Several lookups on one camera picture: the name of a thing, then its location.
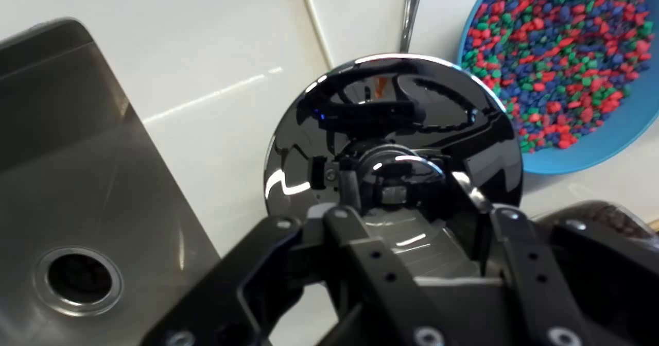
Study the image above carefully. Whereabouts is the blue bowl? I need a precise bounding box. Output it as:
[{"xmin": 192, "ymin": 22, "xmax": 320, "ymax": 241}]
[{"xmin": 457, "ymin": 0, "xmax": 659, "ymax": 176}]

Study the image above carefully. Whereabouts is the dark glass jar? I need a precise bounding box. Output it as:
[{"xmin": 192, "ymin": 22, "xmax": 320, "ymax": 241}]
[{"xmin": 534, "ymin": 200, "xmax": 659, "ymax": 244}]

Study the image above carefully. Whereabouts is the heap of coloured gravel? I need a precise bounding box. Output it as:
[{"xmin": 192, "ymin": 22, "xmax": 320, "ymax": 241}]
[{"xmin": 461, "ymin": 0, "xmax": 654, "ymax": 154}]

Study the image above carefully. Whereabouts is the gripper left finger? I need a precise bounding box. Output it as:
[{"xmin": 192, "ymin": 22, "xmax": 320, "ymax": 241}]
[{"xmin": 142, "ymin": 170, "xmax": 449, "ymax": 346}]

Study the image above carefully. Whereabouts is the chrome tap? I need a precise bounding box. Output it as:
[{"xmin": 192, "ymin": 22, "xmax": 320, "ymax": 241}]
[{"xmin": 399, "ymin": 0, "xmax": 429, "ymax": 55}]

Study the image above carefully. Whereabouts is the stainless steel sink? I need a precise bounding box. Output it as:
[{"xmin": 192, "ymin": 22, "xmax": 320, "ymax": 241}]
[{"xmin": 0, "ymin": 18, "xmax": 223, "ymax": 346}]

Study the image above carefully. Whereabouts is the glass container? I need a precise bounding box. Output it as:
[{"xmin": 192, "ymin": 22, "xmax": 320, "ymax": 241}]
[{"xmin": 305, "ymin": 202, "xmax": 508, "ymax": 286}]

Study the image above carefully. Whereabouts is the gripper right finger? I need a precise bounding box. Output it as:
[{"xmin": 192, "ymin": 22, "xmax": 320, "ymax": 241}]
[{"xmin": 452, "ymin": 172, "xmax": 659, "ymax": 346}]

